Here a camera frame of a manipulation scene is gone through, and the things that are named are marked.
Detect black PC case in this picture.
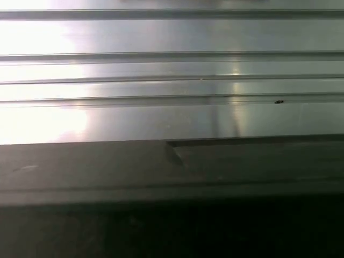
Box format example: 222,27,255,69
0,133,344,258

